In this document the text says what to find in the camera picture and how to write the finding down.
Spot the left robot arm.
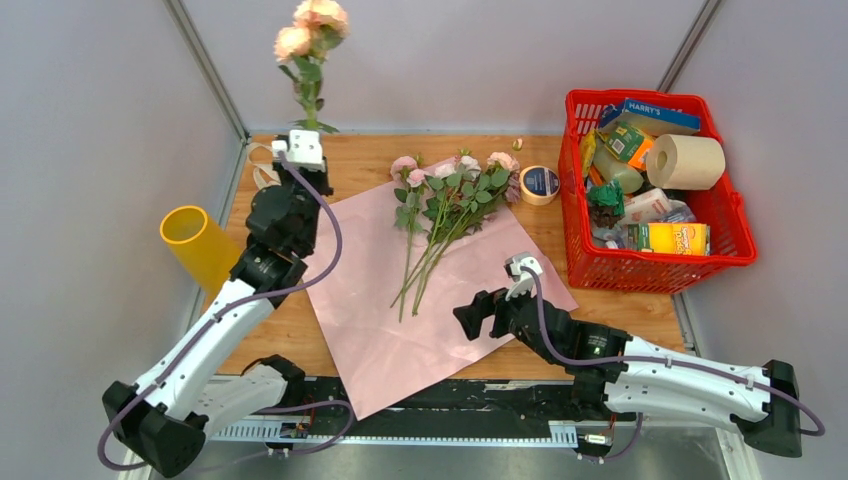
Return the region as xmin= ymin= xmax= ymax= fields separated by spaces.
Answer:
xmin=97 ymin=160 xmax=333 ymax=478

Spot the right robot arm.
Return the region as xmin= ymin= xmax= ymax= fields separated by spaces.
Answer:
xmin=453 ymin=289 xmax=802 ymax=458

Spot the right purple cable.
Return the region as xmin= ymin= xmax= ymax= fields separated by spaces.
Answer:
xmin=519 ymin=266 xmax=827 ymax=462

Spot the cream ribbon with gold text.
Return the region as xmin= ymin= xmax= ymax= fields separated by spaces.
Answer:
xmin=246 ymin=142 xmax=281 ymax=190

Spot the yellow sponge pack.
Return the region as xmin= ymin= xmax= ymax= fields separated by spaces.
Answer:
xmin=626 ymin=222 xmax=711 ymax=256

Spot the green orange box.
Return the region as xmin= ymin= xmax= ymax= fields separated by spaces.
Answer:
xmin=604 ymin=122 xmax=655 ymax=172

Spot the green crumpled wrapper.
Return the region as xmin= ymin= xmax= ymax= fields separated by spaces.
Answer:
xmin=586 ymin=180 xmax=624 ymax=228

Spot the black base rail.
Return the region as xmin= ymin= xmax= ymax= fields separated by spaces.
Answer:
xmin=236 ymin=379 xmax=636 ymax=448

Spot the pink flower bunch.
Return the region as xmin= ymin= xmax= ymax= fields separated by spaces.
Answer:
xmin=390 ymin=149 xmax=520 ymax=321

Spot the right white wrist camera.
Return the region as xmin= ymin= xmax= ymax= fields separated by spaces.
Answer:
xmin=505 ymin=252 xmax=543 ymax=301

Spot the masking tape roll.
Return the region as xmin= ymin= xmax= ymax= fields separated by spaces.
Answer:
xmin=519 ymin=165 xmax=560 ymax=206

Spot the pale green bottle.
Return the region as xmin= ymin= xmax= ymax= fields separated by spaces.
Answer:
xmin=592 ymin=146 xmax=644 ymax=194

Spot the white plastic package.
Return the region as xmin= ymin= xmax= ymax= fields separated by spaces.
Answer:
xmin=618 ymin=188 xmax=672 ymax=225

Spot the beige paper towel roll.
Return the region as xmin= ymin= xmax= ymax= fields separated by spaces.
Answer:
xmin=645 ymin=134 xmax=726 ymax=190

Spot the peach flower stem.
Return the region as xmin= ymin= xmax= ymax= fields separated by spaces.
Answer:
xmin=274 ymin=0 xmax=350 ymax=134

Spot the red plastic basket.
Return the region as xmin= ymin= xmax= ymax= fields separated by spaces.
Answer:
xmin=558 ymin=89 xmax=758 ymax=294

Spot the blue Harry's box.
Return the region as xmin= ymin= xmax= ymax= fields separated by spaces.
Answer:
xmin=597 ymin=98 xmax=701 ymax=137

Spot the yellow cylindrical vase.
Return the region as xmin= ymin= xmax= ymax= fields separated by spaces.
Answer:
xmin=159 ymin=205 xmax=242 ymax=298

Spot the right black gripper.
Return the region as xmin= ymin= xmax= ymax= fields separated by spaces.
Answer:
xmin=453 ymin=278 xmax=559 ymax=367

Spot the purple pink wrapping paper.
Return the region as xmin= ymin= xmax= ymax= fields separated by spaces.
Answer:
xmin=305 ymin=182 xmax=578 ymax=420

